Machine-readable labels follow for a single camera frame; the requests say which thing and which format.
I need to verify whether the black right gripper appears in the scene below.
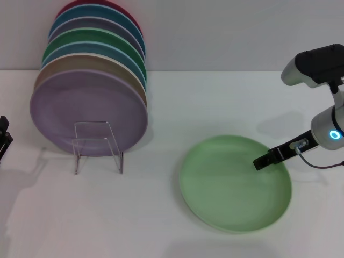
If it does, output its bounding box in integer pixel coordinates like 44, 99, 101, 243
253, 131, 321, 171

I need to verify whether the light green plate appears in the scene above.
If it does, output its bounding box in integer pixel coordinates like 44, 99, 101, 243
178, 134, 293, 234

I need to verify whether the lilac purple plate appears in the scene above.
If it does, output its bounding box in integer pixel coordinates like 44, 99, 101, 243
29, 68, 149, 157

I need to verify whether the beige tan plate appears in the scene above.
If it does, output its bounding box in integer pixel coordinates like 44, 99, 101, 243
33, 53, 148, 108

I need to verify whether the light blue plate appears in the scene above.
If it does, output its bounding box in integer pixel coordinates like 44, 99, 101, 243
40, 40, 147, 89

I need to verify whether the clear acrylic plate rack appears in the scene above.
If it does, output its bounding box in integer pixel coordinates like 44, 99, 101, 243
40, 121, 125, 176

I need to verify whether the dark green plate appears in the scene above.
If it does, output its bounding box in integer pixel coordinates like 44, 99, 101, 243
42, 27, 148, 81

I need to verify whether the grey purple plate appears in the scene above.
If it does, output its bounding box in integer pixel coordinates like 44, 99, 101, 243
48, 16, 146, 62

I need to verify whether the teal blue plate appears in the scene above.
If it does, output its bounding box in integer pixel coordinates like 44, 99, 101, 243
49, 4, 147, 59

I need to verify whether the maroon red plate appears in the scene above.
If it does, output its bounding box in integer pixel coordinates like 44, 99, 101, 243
57, 0, 145, 37

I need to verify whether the clear cable plug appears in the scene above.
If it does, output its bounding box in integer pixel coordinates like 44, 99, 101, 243
289, 138, 308, 149

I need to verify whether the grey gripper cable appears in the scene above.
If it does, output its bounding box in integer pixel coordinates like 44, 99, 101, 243
294, 145, 344, 170

